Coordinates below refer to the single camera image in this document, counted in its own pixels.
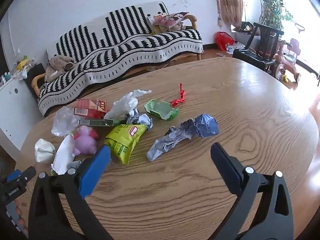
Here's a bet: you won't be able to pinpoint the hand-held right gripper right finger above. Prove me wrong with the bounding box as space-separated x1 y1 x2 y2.
210 142 298 240

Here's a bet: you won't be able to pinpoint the blue-grey paper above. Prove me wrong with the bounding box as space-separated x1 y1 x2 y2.
146 113 220 162

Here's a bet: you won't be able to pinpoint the green silver packet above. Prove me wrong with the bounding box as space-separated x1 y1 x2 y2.
79 118 128 127

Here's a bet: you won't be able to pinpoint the black board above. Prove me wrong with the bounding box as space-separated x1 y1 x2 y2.
24 63 46 100

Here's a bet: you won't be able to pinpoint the red cardboard box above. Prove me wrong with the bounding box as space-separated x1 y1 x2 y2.
74 98 108 119

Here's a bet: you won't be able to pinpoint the pink child tricycle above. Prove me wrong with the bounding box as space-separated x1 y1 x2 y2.
274 39 302 89

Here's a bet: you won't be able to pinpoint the wooden sofa frame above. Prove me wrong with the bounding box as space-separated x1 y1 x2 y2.
32 14 204 98

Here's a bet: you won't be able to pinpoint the yellow-green snack packet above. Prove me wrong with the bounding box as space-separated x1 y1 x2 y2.
104 124 148 165

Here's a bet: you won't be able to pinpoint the printed cushion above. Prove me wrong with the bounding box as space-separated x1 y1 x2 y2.
147 12 190 33

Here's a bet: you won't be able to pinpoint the green potted plant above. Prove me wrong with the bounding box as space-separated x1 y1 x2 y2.
252 0 293 30

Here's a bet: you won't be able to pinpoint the scattered papers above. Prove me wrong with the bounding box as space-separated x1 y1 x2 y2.
226 42 247 55

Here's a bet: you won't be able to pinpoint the white paper ball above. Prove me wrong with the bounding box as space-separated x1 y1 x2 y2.
34 138 55 163

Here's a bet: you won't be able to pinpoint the sofa with striped blanket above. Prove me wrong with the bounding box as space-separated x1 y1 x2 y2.
38 1 203 117

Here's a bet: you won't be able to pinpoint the brown plush cloth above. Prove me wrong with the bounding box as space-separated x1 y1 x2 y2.
44 54 75 83

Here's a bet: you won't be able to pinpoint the black wooden chair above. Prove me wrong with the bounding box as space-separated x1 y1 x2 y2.
232 22 285 72

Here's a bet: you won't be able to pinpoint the red plastic bag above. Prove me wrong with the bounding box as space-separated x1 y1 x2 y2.
215 31 235 51

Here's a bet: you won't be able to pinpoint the beige patterned curtain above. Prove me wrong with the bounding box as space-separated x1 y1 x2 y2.
216 0 244 30

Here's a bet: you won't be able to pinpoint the red ribbon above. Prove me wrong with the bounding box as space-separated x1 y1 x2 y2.
170 83 187 107

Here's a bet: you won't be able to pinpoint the green carton box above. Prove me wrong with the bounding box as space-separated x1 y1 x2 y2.
144 99 180 120

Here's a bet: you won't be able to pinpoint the pink toy figure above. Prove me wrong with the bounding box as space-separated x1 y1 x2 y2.
72 125 100 155

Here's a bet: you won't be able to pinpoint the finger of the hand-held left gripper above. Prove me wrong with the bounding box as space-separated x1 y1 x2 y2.
18 166 37 184
5 169 23 182

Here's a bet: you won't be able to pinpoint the person's left hand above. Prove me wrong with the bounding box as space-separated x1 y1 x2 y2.
12 199 28 237

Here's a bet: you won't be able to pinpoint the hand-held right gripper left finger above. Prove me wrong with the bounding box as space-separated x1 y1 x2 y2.
28 144 114 240

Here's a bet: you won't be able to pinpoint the clear plastic bag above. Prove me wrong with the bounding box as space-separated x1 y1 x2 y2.
103 89 152 120
51 106 81 137

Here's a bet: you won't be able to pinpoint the white cabinet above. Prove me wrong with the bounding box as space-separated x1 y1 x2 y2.
0 76 45 150

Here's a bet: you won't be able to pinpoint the silver foil ball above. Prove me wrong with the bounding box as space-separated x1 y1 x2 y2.
126 108 153 130

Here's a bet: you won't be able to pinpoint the yellow plastic item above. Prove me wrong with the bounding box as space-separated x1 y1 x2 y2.
15 57 30 70

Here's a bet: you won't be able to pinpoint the white paper wrapper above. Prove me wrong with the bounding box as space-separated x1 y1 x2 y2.
51 134 76 175

